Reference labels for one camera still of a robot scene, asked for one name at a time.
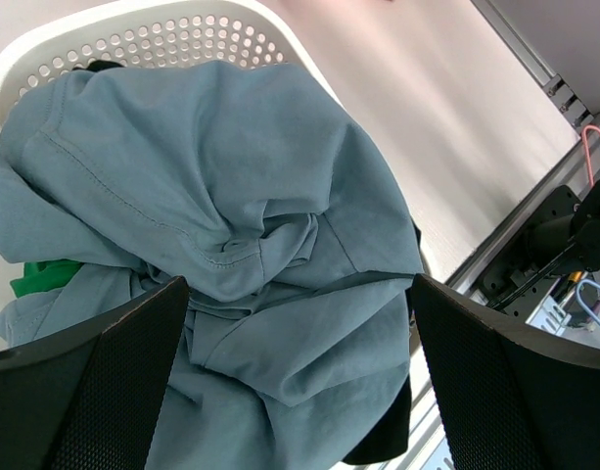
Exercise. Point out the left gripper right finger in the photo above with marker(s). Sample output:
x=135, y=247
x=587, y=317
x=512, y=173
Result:
x=510, y=396

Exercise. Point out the blue grey t shirt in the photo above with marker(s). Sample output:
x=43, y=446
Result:
x=206, y=235

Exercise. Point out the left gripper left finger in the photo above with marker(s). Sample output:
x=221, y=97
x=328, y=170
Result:
x=89, y=396

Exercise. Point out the white plastic laundry basket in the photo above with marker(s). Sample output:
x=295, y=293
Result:
x=191, y=138

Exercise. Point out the blue wire hanger on floor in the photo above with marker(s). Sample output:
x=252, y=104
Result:
x=588, y=298

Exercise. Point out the black t shirt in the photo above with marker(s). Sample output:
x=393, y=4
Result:
x=383, y=426

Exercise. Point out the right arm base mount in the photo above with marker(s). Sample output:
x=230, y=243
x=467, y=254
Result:
x=559, y=239

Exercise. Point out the green t shirt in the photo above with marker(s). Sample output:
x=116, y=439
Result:
x=44, y=276

